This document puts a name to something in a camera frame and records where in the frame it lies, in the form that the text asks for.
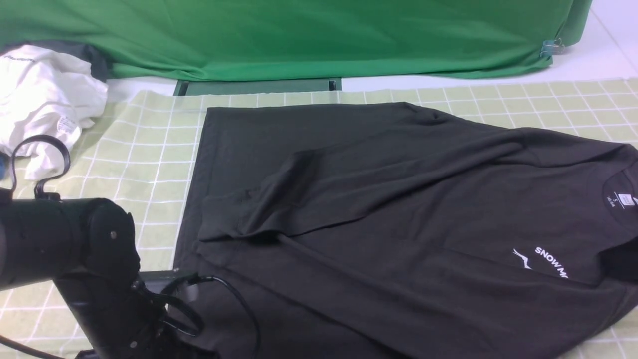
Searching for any black gripper one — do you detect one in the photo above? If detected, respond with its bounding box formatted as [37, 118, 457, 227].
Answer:
[54, 271, 220, 359]

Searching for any dark gray long-sleeve top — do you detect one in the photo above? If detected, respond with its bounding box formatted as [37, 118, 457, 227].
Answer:
[175, 102, 637, 359]

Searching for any light green checked tablecloth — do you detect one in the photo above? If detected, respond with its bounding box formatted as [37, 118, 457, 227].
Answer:
[0, 78, 637, 359]

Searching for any blue object at edge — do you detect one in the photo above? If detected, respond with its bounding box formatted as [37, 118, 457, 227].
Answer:
[0, 153, 8, 181]

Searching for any crumpled white garment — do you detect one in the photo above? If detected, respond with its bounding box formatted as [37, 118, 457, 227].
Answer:
[0, 45, 108, 181]

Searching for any dark gray garment behind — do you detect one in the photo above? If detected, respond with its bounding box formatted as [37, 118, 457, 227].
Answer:
[1, 39, 112, 82]

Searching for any green backdrop cloth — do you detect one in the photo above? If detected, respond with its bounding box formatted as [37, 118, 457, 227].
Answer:
[0, 0, 592, 81]

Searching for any teal binder clip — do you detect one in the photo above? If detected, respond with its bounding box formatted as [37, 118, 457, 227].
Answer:
[539, 38, 565, 58]

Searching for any black cable one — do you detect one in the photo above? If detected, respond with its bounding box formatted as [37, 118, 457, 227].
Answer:
[0, 135, 262, 359]

